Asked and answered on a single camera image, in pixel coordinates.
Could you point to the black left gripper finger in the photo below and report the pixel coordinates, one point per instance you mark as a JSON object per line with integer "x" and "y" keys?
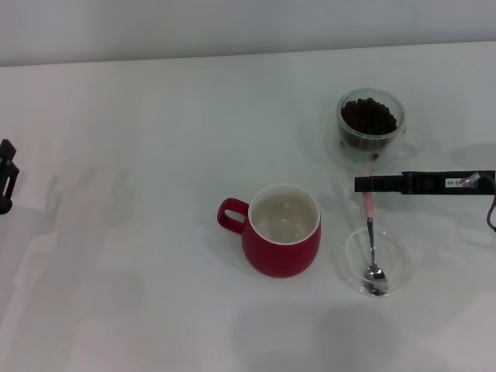
{"x": 7, "y": 174}

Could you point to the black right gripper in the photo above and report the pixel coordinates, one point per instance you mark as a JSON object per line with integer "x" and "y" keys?
{"x": 430, "y": 183}

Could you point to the heap of coffee beans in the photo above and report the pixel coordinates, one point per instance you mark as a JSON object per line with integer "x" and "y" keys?
{"x": 368, "y": 116}

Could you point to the red ceramic mug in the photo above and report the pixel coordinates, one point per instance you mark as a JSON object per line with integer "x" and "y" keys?
{"x": 283, "y": 255}

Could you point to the clear glass saucer under cup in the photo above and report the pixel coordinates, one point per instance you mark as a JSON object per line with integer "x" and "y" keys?
{"x": 333, "y": 155}

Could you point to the clear glass dish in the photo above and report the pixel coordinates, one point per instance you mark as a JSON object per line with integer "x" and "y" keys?
{"x": 401, "y": 263}

